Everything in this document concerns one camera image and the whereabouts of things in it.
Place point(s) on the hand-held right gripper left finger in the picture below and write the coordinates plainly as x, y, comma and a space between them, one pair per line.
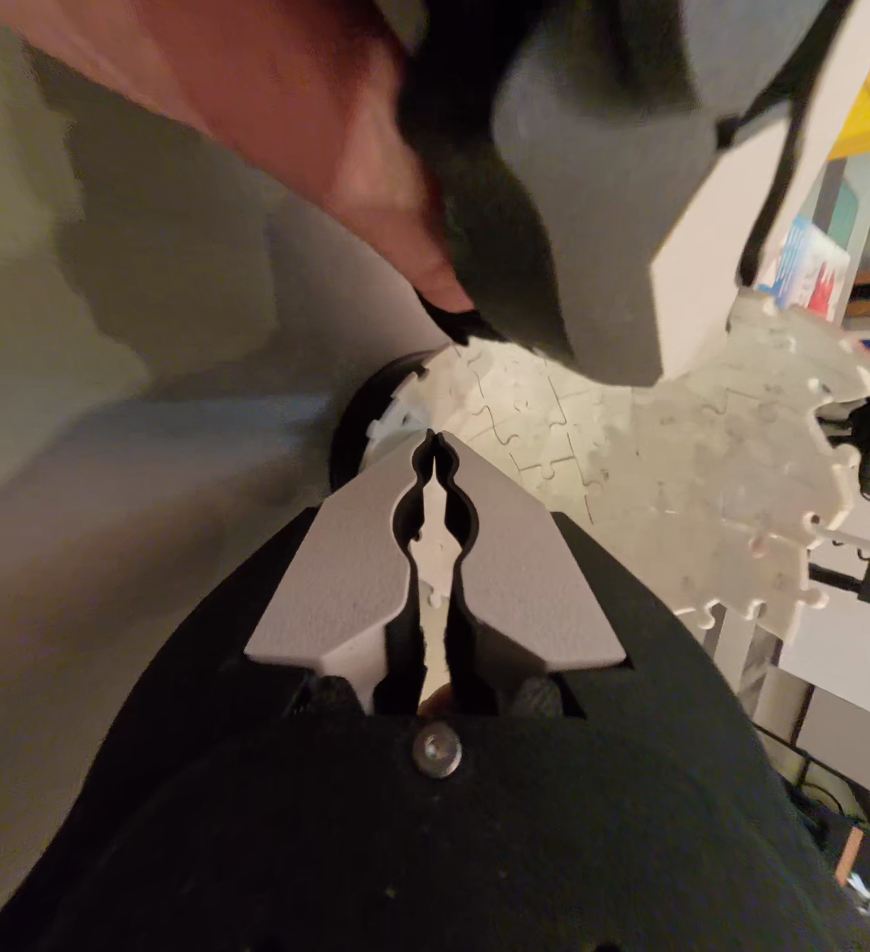
330, 587

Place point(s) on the black round ball stand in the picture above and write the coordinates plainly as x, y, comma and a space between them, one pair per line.
349, 431

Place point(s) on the person's left hand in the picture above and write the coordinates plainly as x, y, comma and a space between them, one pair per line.
256, 74

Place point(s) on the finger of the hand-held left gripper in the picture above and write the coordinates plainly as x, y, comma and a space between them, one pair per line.
702, 282
606, 149

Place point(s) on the partly built puzzle ball shell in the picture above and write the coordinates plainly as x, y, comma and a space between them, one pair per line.
702, 461

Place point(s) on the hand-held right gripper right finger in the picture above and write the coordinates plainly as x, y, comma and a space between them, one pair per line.
539, 587

